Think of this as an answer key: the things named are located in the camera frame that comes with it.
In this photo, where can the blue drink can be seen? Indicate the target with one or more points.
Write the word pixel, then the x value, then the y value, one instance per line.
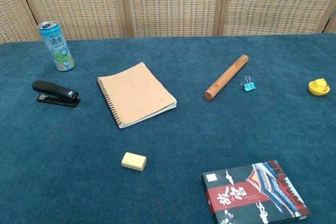
pixel 57 48

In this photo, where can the dark book with red band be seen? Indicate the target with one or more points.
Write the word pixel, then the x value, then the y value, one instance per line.
pixel 252 195

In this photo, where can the yellow rubber duck toy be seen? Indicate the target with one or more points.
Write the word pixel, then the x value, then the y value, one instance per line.
pixel 318 86

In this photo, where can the pale yellow eraser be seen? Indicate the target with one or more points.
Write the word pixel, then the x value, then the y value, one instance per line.
pixel 133 161

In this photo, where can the woven folding screen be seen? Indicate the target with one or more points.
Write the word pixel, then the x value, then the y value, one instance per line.
pixel 168 1

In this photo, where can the black stapler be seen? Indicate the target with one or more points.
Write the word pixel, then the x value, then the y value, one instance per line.
pixel 56 91

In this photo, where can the teal binder clip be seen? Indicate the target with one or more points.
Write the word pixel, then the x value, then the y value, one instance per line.
pixel 248 85

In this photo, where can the wooden rolling pin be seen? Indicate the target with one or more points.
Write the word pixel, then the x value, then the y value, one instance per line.
pixel 225 78

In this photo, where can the blue table cloth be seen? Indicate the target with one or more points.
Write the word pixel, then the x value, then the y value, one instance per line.
pixel 168 140

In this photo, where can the brown spiral notebook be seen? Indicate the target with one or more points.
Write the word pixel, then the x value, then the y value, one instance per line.
pixel 136 94

